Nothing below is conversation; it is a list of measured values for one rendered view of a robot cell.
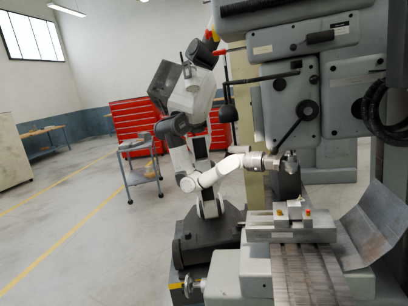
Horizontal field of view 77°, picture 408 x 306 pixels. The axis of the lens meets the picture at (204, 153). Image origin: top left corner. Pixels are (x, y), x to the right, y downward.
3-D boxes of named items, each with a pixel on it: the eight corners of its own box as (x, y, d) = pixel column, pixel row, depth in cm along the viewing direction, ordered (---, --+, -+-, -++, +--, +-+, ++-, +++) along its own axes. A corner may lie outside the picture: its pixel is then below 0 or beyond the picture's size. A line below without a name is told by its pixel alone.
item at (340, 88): (325, 142, 86) (322, 61, 79) (309, 127, 109) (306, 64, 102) (388, 136, 82) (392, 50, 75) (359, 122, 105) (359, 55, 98)
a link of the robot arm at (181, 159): (175, 195, 125) (163, 150, 122) (187, 185, 136) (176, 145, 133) (195, 192, 119) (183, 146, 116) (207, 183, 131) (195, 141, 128)
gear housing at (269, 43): (248, 64, 83) (244, 30, 80) (249, 65, 106) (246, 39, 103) (362, 44, 76) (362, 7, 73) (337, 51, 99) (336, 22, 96)
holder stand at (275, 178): (279, 201, 138) (277, 166, 133) (269, 184, 159) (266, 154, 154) (302, 198, 138) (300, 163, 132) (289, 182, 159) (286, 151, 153)
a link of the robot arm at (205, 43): (197, 30, 131) (187, 56, 134) (207, 30, 125) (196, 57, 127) (213, 40, 139) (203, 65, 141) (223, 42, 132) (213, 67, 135)
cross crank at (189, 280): (180, 303, 128) (175, 284, 125) (185, 285, 139) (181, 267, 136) (210, 304, 125) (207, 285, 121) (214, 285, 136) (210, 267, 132)
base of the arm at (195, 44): (180, 62, 134) (192, 62, 126) (187, 37, 133) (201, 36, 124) (201, 73, 144) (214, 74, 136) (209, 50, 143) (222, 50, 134)
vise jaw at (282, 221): (274, 228, 104) (273, 219, 103) (273, 209, 118) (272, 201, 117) (289, 227, 102) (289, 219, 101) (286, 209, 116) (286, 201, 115)
